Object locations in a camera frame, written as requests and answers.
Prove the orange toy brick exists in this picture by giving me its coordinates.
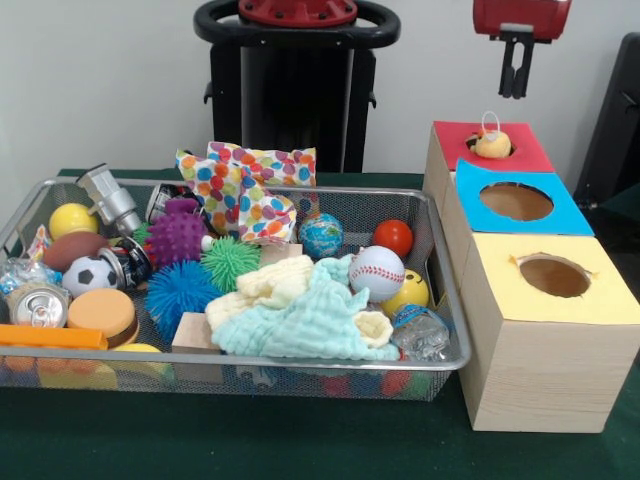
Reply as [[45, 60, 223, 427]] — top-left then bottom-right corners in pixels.
[[0, 324, 109, 351]]

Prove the purple knobbly toy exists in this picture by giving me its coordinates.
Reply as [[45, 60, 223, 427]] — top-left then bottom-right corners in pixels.
[[144, 198, 211, 270]]

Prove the white baseball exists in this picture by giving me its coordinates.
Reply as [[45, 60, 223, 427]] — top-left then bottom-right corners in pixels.
[[348, 245, 406, 304]]

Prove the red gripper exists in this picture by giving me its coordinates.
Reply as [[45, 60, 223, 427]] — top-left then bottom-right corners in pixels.
[[472, 0, 573, 100]]

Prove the yellow plush duck toy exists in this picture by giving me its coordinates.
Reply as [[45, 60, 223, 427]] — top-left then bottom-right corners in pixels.
[[469, 110, 513, 159]]

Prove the green spiky ball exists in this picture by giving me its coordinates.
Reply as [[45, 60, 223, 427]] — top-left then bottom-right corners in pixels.
[[199, 237, 264, 295]]

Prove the yellow ball with black band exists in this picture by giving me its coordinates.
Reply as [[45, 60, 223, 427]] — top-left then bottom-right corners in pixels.
[[380, 268, 430, 317]]

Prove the pale yellow muslin cloth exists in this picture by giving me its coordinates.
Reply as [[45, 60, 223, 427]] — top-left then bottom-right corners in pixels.
[[204, 254, 395, 350]]

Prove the red orange ball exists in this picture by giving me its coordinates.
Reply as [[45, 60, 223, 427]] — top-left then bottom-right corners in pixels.
[[373, 218, 415, 259]]

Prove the black upright panel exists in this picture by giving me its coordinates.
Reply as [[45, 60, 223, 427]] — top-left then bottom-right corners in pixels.
[[573, 32, 640, 211]]

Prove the blue green globe ball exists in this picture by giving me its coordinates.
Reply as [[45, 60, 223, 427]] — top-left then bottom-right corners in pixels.
[[298, 213, 346, 260]]

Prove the wooden three-hole box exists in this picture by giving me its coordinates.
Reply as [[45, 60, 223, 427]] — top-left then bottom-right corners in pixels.
[[422, 121, 640, 434]]

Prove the plain yellow ball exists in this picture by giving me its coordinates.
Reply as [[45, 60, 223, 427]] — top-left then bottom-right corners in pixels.
[[48, 203, 100, 241]]

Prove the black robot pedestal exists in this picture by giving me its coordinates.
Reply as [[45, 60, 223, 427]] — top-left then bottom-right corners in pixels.
[[193, 0, 401, 174]]

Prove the dark green side-table cloth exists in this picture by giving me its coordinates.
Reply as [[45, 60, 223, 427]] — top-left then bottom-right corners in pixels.
[[594, 187, 640, 241]]

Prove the teal muslin cloth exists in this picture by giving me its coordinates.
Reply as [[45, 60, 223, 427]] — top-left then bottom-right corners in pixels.
[[209, 255, 401, 362]]

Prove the orange foam disc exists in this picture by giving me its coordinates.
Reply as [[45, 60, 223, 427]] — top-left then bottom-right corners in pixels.
[[66, 287, 140, 349]]

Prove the shallow mesh bin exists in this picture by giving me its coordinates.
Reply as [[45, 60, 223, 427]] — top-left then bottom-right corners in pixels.
[[0, 177, 473, 404]]

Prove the brown toy football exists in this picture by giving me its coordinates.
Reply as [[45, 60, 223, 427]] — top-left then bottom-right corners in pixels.
[[42, 232, 110, 274]]

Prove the dark green table cloth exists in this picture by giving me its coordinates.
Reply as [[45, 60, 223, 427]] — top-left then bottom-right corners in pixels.
[[0, 167, 640, 480]]

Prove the blue spiky ball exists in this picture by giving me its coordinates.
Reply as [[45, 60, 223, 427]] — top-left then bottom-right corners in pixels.
[[144, 259, 227, 340]]

